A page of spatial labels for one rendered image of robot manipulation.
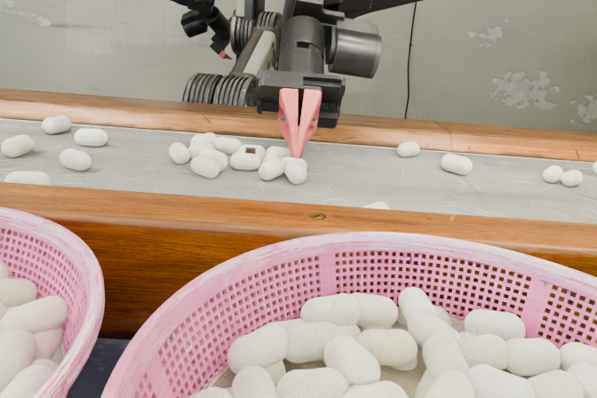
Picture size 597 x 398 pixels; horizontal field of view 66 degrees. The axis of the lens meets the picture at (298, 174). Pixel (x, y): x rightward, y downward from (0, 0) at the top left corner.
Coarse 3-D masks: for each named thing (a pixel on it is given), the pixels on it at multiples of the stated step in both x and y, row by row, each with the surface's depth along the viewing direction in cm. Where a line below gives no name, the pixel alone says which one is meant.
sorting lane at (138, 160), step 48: (0, 144) 52; (48, 144) 53; (144, 144) 56; (336, 144) 64; (192, 192) 42; (240, 192) 43; (288, 192) 44; (336, 192) 45; (384, 192) 46; (432, 192) 47; (480, 192) 48; (528, 192) 50; (576, 192) 51
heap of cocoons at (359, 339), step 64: (320, 320) 25; (384, 320) 26; (448, 320) 27; (512, 320) 26; (256, 384) 19; (320, 384) 20; (384, 384) 20; (448, 384) 20; (512, 384) 21; (576, 384) 21
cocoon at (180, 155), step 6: (174, 144) 50; (180, 144) 50; (174, 150) 49; (180, 150) 49; (186, 150) 49; (174, 156) 49; (180, 156) 49; (186, 156) 49; (180, 162) 49; (186, 162) 49
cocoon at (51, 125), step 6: (48, 120) 57; (54, 120) 57; (60, 120) 58; (66, 120) 58; (42, 126) 57; (48, 126) 56; (54, 126) 57; (60, 126) 58; (66, 126) 58; (48, 132) 57; (54, 132) 57
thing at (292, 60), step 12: (288, 48) 56; (300, 48) 55; (312, 48) 56; (288, 60) 55; (300, 60) 54; (312, 60) 55; (264, 72) 52; (276, 72) 52; (288, 72) 52; (300, 72) 53; (312, 72) 54; (312, 84) 52; (324, 84) 53; (336, 84) 53; (324, 96) 55; (336, 96) 55; (264, 108) 56; (276, 108) 56; (300, 108) 55
